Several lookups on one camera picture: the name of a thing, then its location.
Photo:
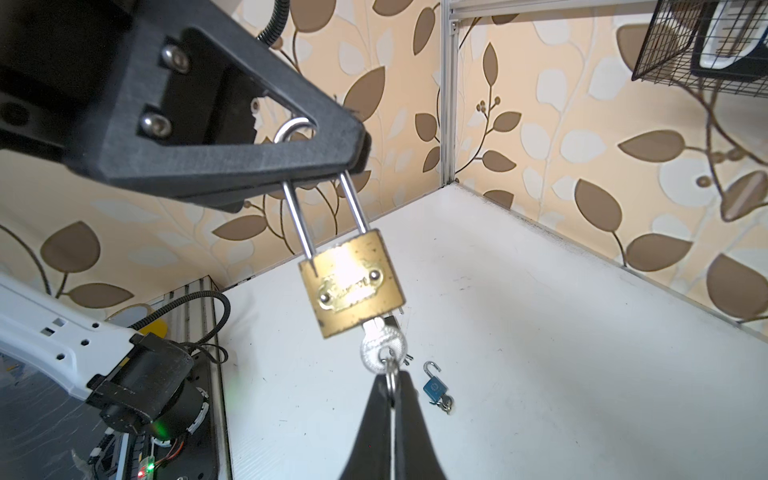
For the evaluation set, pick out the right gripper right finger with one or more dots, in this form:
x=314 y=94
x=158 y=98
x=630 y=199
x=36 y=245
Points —
x=414 y=455

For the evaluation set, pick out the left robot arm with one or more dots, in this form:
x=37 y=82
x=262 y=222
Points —
x=135 y=380

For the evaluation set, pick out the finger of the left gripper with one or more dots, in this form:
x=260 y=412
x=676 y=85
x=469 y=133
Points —
x=166 y=98

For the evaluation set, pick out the silver key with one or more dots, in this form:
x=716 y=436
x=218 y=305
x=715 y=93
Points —
x=384 y=350

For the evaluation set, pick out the brass padlock long shackle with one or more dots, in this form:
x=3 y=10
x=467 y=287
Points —
x=354 y=283

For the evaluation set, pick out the blue small padlock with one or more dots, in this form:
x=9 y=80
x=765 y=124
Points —
x=436 y=390

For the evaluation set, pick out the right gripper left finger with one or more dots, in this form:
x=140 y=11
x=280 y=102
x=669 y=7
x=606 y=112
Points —
x=370 y=457

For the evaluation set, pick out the black wire basket back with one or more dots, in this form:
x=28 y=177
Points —
x=714 y=45

